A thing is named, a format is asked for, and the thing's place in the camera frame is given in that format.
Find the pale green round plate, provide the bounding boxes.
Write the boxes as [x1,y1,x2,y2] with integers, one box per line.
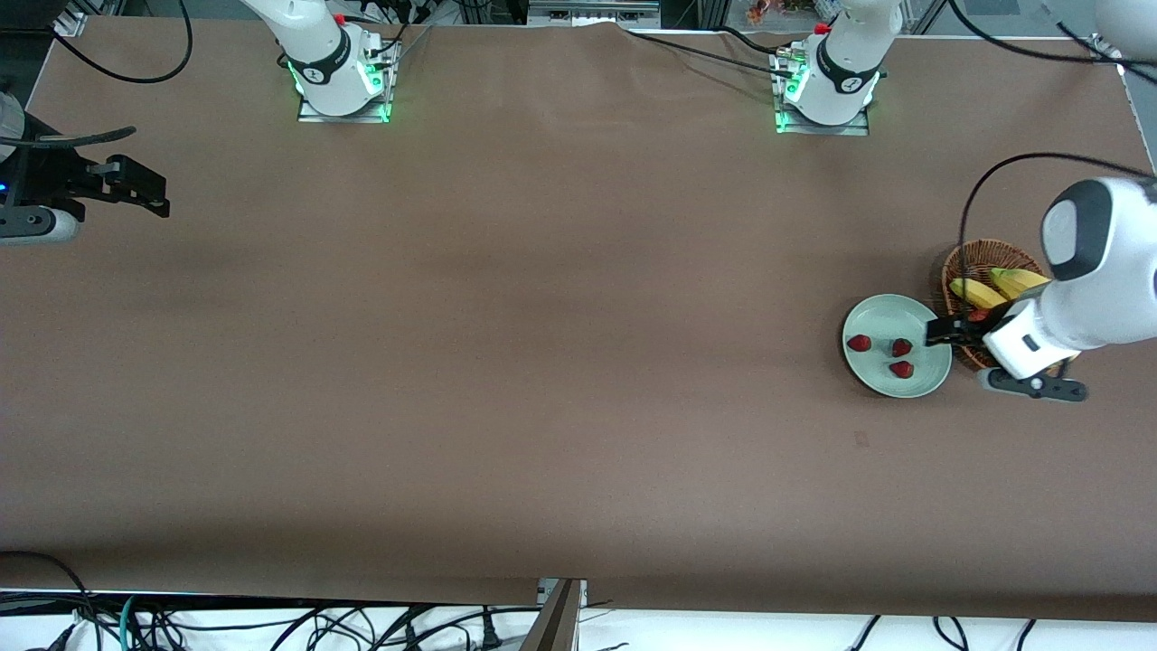
[842,294,954,399]

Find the yellow banana bunch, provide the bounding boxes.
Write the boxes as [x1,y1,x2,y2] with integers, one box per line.
[949,268,1054,313]

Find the brown wicker basket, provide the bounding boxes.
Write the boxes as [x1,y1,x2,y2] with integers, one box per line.
[941,239,1081,373]

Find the orange colourful toys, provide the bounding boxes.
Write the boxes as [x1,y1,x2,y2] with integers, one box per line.
[746,0,814,26]

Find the brown table cover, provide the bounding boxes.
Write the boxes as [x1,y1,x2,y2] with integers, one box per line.
[0,16,1157,625]

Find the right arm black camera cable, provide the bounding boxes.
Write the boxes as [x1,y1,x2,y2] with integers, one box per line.
[0,0,193,152]

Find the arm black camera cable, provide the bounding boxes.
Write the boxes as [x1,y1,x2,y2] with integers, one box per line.
[947,0,1157,322]
[0,0,193,152]

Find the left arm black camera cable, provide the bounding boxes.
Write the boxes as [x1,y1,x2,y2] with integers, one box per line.
[947,0,1157,322]

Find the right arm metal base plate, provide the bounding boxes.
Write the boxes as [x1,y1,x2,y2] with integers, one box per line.
[296,41,399,125]

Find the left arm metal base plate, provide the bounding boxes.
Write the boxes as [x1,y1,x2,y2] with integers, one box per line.
[773,50,871,137]

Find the short black base cable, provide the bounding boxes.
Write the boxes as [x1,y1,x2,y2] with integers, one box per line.
[719,25,789,55]

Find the long black base cable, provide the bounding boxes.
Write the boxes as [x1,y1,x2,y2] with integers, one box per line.
[624,30,798,79]

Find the thick black looped cable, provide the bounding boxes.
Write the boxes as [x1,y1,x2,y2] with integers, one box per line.
[0,550,102,651]

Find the grey metal frame bar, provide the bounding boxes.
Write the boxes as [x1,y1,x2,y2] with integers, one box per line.
[527,0,663,28]

